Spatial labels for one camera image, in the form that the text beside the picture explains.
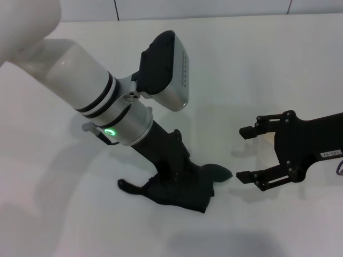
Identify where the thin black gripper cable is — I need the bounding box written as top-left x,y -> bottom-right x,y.
93,130 -> 119,146

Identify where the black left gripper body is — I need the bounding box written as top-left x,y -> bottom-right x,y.
131,120 -> 186,167

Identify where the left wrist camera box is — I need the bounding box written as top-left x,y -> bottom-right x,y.
132,31 -> 191,112

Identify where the dark blue rag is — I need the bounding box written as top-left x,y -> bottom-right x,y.
117,163 -> 233,214

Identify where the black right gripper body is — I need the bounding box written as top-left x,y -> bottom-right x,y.
273,111 -> 343,183

